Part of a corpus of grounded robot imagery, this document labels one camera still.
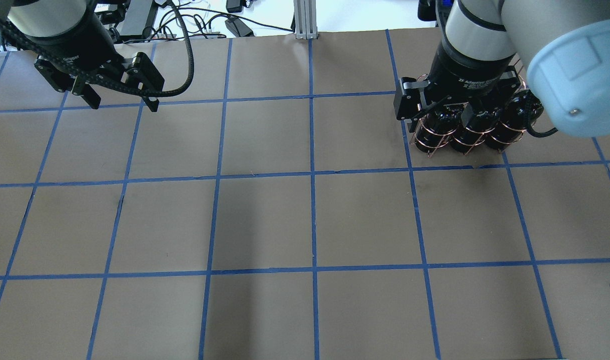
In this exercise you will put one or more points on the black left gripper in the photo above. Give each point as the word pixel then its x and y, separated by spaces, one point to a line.
pixel 75 44

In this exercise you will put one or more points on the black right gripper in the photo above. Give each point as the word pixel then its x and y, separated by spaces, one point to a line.
pixel 466 74

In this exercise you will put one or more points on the dark glass wine bottle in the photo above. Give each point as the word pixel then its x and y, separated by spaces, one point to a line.
pixel 464 141

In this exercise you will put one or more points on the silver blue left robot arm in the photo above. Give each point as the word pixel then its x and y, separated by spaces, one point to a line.
pixel 19 19

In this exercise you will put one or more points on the wine bottle in basket left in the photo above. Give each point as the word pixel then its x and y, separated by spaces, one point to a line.
pixel 435 130

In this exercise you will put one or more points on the wine bottle in basket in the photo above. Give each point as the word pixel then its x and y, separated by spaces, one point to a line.
pixel 512 123
pixel 435 130

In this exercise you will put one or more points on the wine bottle in basket right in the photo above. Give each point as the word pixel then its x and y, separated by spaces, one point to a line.
pixel 512 123

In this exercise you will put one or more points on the large black power brick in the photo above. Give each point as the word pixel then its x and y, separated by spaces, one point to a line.
pixel 139 19

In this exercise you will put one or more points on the black power adapter brick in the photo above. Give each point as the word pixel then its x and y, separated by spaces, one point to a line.
pixel 238 28

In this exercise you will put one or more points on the copper wire wine basket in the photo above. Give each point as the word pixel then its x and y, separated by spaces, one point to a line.
pixel 447 109

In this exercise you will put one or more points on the aluminium frame post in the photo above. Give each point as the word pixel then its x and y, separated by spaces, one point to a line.
pixel 305 20

